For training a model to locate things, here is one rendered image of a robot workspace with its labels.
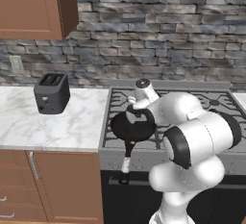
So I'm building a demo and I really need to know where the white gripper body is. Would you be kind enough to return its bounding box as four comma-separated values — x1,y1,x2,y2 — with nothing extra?
125,110,139,124

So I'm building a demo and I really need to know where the black frying pan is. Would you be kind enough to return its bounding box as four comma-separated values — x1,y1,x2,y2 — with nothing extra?
110,110,159,185

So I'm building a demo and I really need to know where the grey gas stove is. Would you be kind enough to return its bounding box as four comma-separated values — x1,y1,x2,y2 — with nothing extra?
98,79,246,176

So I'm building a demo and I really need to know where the black toaster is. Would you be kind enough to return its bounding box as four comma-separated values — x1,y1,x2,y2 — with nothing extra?
33,72,71,115

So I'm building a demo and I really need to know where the black oven door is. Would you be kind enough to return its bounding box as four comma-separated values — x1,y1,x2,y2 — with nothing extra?
100,169,246,224

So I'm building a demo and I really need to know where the brown base cupboard door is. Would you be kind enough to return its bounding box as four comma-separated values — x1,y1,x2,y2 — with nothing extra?
32,150,105,224

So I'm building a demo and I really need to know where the dark oven door handle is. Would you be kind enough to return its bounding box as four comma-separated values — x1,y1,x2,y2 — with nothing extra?
108,175,246,191

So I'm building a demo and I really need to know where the silver cupboard door handle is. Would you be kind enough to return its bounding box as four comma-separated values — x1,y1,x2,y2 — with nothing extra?
29,151,42,181

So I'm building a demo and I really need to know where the white wall socket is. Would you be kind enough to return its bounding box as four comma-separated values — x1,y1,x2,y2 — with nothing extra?
9,55,25,74

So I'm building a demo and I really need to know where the brown wall cupboard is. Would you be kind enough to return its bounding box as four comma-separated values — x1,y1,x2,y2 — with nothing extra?
0,0,80,41

